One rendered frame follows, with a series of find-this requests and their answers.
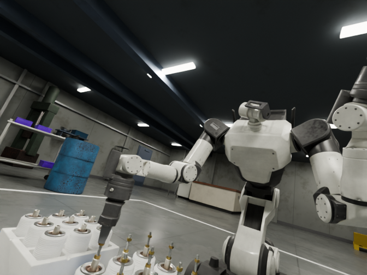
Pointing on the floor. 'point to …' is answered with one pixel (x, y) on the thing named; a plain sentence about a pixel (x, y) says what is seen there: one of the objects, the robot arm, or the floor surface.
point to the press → (8, 152)
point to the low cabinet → (215, 197)
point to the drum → (72, 167)
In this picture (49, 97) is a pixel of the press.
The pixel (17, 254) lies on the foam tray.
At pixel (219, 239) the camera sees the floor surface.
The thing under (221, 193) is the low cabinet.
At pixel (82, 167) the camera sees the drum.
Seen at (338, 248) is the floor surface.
